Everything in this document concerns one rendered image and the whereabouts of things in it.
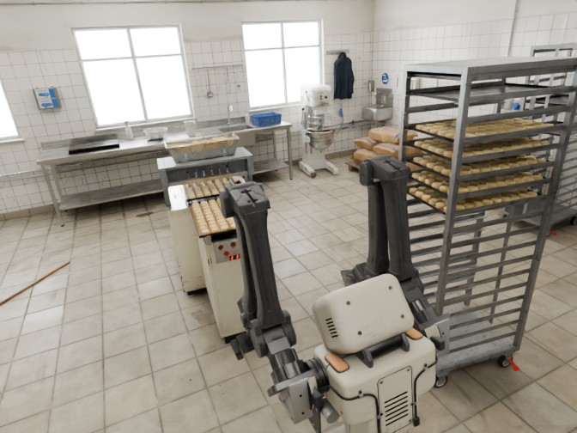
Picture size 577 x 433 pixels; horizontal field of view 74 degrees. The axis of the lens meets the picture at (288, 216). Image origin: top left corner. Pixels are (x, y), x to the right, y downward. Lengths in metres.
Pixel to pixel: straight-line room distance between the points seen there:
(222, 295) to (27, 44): 4.43
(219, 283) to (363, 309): 1.76
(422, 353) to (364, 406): 0.19
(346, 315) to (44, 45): 5.60
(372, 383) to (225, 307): 1.86
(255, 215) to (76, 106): 5.33
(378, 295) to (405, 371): 0.19
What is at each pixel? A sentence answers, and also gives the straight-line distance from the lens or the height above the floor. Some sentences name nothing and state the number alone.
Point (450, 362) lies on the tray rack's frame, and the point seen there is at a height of 0.15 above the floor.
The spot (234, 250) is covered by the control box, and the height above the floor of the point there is 0.77.
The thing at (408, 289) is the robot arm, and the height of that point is 1.26.
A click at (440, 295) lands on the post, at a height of 0.70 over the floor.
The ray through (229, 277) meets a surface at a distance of 2.61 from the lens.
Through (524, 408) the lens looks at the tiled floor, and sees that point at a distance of 2.75.
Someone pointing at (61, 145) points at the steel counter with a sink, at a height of 0.91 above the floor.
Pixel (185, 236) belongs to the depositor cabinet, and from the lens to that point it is 3.18.
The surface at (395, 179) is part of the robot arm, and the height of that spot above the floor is 1.58.
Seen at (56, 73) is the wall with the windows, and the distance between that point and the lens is 6.10.
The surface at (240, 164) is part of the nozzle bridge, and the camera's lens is 3.15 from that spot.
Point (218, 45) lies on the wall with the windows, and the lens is 6.31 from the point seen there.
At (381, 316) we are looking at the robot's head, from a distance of 0.97.
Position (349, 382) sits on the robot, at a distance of 0.95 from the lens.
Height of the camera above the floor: 1.93
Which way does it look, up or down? 24 degrees down
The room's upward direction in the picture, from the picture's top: 4 degrees counter-clockwise
